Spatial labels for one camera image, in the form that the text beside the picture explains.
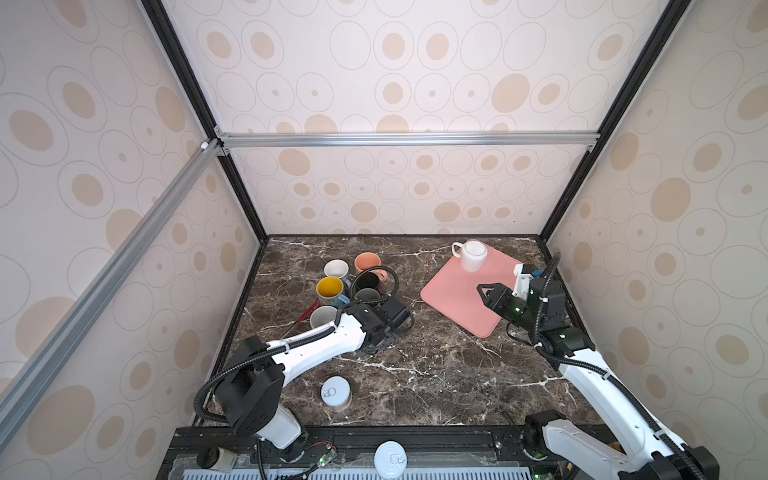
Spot grey mug handle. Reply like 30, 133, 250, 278
354, 288, 383, 305

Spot pink plastic tray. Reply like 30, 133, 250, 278
420, 244, 521, 338

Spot black mug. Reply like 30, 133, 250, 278
355, 272, 381, 290

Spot cream and pink mug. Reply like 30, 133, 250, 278
354, 252, 388, 282

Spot cream speckled mug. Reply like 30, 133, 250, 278
309, 305, 338, 329

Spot blue butterfly mug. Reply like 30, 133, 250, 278
315, 277, 350, 308

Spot grey mug white interior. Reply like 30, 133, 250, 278
324, 259, 350, 281

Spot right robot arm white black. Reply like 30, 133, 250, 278
477, 277, 720, 479

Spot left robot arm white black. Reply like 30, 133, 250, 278
193, 266, 410, 457

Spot orange label tin can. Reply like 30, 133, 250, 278
321, 376, 352, 411

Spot back aluminium crossbar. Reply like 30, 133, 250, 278
201, 130, 600, 152

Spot aluminium crossbar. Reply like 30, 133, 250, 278
1, 138, 222, 448
201, 130, 600, 152

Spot left aluminium crossbar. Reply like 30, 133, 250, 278
1, 138, 222, 448

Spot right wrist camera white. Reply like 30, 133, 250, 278
513, 263, 541, 301

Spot red handled metal tongs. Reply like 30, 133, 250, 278
280, 299, 321, 339

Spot white can on rail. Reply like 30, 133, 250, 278
374, 440, 408, 480

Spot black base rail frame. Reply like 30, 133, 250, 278
157, 425, 617, 479

